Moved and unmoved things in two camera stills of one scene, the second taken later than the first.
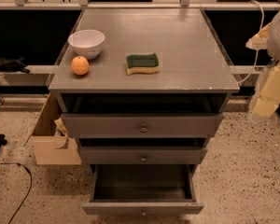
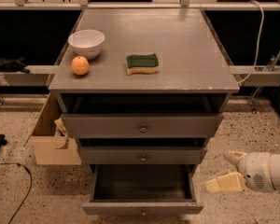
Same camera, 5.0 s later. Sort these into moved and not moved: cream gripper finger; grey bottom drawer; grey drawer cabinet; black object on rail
Moved: cream gripper finger
Not moved: black object on rail; grey drawer cabinet; grey bottom drawer
